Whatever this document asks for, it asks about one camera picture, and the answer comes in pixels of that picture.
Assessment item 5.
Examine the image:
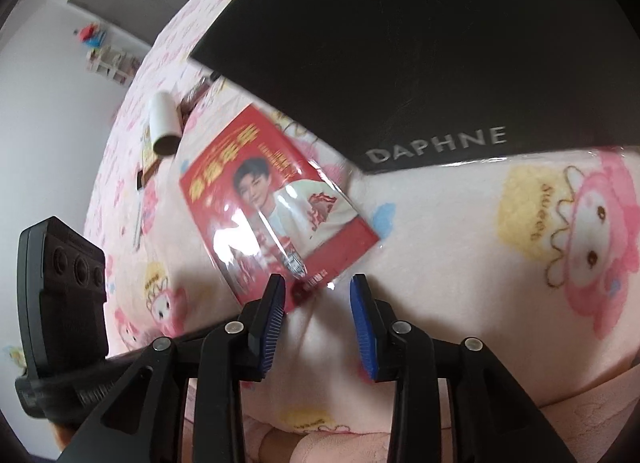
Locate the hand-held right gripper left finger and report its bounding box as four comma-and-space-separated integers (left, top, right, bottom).
57, 273, 287, 463

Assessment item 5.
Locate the brown snack bar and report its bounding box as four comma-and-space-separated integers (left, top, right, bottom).
180, 70, 221, 114

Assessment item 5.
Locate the black cardboard shoe box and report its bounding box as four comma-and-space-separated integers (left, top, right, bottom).
189, 0, 640, 175

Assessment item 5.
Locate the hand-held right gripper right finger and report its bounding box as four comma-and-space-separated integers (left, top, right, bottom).
349, 273, 576, 463

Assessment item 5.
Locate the pink printed blanket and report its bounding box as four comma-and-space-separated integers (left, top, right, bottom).
80, 0, 640, 439

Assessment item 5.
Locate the red card packet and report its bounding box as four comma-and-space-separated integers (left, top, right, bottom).
177, 103, 383, 314

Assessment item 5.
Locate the white shelf rack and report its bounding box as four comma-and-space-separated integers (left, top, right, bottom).
85, 43, 143, 86

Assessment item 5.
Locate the white tube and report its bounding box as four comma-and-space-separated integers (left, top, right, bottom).
150, 90, 183, 156

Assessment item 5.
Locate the white smart watch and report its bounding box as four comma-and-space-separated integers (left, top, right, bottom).
132, 190, 146, 250

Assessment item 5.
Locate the black square frame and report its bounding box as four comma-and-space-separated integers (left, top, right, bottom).
136, 160, 163, 191

